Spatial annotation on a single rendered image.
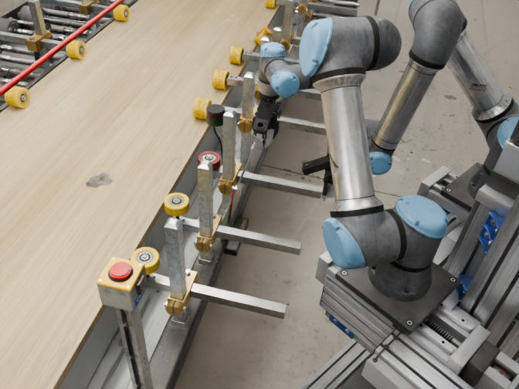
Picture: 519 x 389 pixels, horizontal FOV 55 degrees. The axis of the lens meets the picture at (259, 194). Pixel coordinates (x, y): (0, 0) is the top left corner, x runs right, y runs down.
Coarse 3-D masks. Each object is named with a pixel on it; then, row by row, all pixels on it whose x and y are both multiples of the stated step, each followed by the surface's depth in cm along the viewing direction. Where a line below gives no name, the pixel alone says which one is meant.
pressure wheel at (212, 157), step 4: (204, 152) 178; (208, 152) 179; (212, 152) 179; (200, 156) 177; (204, 156) 177; (208, 156) 176; (212, 156) 178; (216, 156) 177; (200, 160) 175; (204, 160) 175; (208, 160) 176; (212, 160) 176; (216, 160) 175; (216, 164) 175; (216, 168) 176
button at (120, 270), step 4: (116, 264) 95; (120, 264) 96; (124, 264) 96; (128, 264) 96; (112, 268) 95; (116, 268) 95; (120, 268) 95; (124, 268) 95; (128, 268) 95; (112, 272) 94; (116, 272) 94; (120, 272) 94; (124, 272) 94; (128, 272) 94; (112, 276) 94; (116, 276) 94; (120, 276) 94; (124, 276) 94
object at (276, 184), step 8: (216, 176) 179; (240, 176) 177; (248, 176) 177; (256, 176) 177; (264, 176) 177; (256, 184) 177; (264, 184) 177; (272, 184) 176; (280, 184) 175; (288, 184) 175; (296, 184) 175; (304, 184) 175; (296, 192) 175; (304, 192) 174; (312, 192) 174; (320, 192) 173
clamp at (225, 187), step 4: (240, 164) 180; (236, 168) 178; (240, 168) 181; (236, 172) 177; (236, 176) 176; (220, 180) 173; (224, 180) 173; (228, 180) 173; (232, 180) 173; (236, 180) 178; (220, 184) 172; (224, 184) 172; (228, 184) 172; (232, 184) 173; (220, 188) 173; (224, 188) 173; (228, 188) 172; (220, 192) 175; (224, 192) 174; (228, 192) 174
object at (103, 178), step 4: (104, 172) 166; (96, 176) 163; (100, 176) 165; (104, 176) 165; (108, 176) 166; (92, 180) 163; (96, 180) 163; (100, 180) 163; (104, 180) 163; (108, 180) 163; (112, 180) 164; (88, 184) 162; (92, 184) 162; (96, 184) 161; (100, 184) 162; (104, 184) 163; (108, 184) 163
